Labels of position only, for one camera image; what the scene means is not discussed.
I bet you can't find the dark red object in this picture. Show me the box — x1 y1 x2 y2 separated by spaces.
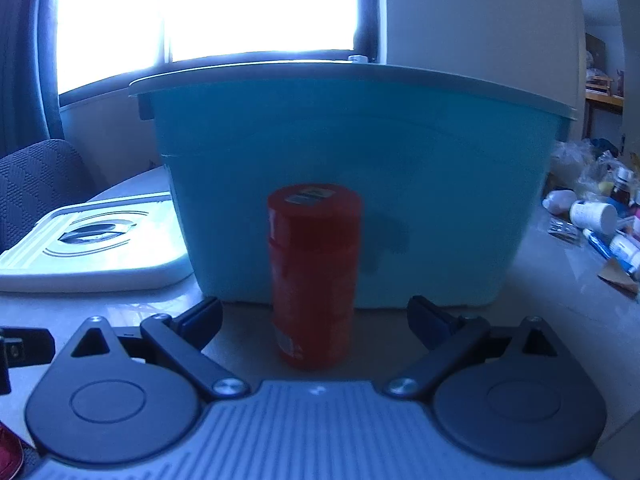
0 422 24 477

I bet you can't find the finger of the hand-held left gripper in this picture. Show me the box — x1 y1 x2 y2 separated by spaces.
0 327 55 396

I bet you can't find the small white plastic bottle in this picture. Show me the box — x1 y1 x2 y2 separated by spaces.
542 189 579 212

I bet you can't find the brown paper piece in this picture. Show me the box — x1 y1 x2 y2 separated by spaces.
597 259 640 303

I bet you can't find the grey fabric chair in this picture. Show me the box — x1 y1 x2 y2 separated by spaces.
0 139 96 253

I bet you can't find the window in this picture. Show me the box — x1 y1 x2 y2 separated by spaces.
49 0 387 108

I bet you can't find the wooden shelf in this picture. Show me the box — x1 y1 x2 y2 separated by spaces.
583 74 627 142

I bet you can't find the red cylindrical canister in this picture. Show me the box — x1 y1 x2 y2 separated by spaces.
266 184 365 371

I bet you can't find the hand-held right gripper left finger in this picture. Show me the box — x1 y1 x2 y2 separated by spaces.
69 297 250 404

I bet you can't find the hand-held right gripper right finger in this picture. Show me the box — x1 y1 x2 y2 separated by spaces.
384 296 560 404

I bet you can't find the white medicine bottle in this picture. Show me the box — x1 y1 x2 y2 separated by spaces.
570 200 619 235

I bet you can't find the dark blue curtain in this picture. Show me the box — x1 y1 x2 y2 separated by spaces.
0 0 65 159

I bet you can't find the framed wall picture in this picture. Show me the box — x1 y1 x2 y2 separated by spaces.
584 32 607 77

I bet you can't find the clear plastic bag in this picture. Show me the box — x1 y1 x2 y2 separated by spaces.
549 140 622 197

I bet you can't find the silver blister pack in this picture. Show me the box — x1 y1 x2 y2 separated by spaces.
547 217 584 246

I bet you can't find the blue plastic storage bin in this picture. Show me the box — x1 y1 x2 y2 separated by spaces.
128 58 580 310

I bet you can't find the blue and white tube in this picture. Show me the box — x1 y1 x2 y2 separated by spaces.
582 228 640 277

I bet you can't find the brown glass bottle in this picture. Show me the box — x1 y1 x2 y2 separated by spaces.
611 167 636 206

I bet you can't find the white storage bin lid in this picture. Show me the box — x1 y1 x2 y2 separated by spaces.
0 191 193 294

